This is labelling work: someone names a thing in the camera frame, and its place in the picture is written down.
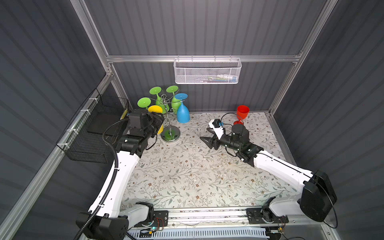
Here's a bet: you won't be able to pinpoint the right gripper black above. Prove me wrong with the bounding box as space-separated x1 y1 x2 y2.
200 133 240 153

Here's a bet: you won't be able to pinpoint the yellow wine glass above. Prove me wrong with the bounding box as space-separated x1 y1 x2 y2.
148 105 164 135

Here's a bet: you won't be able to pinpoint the red wine glass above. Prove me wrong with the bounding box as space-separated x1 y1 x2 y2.
234 105 250 125

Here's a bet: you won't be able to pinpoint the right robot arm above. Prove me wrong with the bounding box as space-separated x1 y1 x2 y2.
200 119 337 224

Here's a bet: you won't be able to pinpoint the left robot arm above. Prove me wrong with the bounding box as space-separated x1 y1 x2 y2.
74 106 165 240

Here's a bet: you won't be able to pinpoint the green wine glass front left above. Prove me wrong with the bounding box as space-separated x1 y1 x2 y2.
137 97 152 109

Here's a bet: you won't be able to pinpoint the green wine glass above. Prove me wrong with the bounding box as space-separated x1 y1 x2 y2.
166 85 181 114
150 87 167 114
137 97 152 109

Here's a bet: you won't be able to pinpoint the chrome wine glass rack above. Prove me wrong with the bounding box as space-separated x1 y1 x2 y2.
160 94 181 142

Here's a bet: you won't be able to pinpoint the blue wine glass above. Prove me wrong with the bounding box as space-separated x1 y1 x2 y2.
175 93 190 124

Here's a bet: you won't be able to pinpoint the green wine glass back left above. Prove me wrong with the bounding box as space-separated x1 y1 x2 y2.
150 87 167 114

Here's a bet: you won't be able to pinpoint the green wine glass back right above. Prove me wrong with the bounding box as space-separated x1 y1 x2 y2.
166 85 181 114

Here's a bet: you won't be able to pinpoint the yellow item in black basket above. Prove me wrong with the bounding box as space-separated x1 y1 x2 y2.
120 109 129 120

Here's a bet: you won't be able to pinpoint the items in white basket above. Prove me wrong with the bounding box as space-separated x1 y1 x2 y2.
197 75 238 84

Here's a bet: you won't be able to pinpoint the black wire basket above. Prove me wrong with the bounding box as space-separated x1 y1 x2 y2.
57 90 130 164

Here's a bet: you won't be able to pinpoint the white wire mesh basket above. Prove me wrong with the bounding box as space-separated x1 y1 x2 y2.
173 57 242 85

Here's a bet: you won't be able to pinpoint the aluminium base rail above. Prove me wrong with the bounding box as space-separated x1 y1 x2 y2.
150 206 321 229

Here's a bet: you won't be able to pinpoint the black corrugated cable hose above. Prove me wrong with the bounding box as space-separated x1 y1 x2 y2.
73 118 131 240

